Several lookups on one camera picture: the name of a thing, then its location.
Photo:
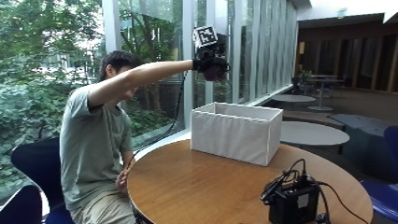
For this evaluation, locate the bright blue chair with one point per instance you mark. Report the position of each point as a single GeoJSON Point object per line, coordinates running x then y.
{"type": "Point", "coordinates": [383, 193]}

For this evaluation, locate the dark maroon round object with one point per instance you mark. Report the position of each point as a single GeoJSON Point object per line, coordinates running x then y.
{"type": "Point", "coordinates": [214, 74]}

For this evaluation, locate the black electronics box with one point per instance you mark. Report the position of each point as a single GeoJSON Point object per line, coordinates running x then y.
{"type": "Point", "coordinates": [293, 205]}

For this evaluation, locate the dark blue chair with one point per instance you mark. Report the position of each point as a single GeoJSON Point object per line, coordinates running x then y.
{"type": "Point", "coordinates": [38, 168]}

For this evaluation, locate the potted green plant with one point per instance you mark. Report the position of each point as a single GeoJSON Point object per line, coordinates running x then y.
{"type": "Point", "coordinates": [305, 75]}

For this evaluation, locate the person in green t-shirt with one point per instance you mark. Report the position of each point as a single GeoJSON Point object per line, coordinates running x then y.
{"type": "Point", "coordinates": [93, 140]}

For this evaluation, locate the small white round table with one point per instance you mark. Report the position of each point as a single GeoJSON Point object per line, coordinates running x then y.
{"type": "Point", "coordinates": [293, 98]}

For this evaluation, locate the tall round pedestal table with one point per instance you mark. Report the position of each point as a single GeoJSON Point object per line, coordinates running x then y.
{"type": "Point", "coordinates": [323, 90]}

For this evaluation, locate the white marker cube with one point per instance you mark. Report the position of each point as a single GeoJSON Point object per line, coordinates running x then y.
{"type": "Point", "coordinates": [205, 36]}

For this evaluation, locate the white fabric storage box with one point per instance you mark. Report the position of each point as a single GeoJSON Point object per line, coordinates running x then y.
{"type": "Point", "coordinates": [232, 133]}

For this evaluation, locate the grey upholstered seat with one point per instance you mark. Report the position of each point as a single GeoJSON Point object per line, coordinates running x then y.
{"type": "Point", "coordinates": [365, 137]}

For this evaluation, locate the large white round table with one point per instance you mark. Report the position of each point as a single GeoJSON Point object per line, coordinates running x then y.
{"type": "Point", "coordinates": [313, 133]}

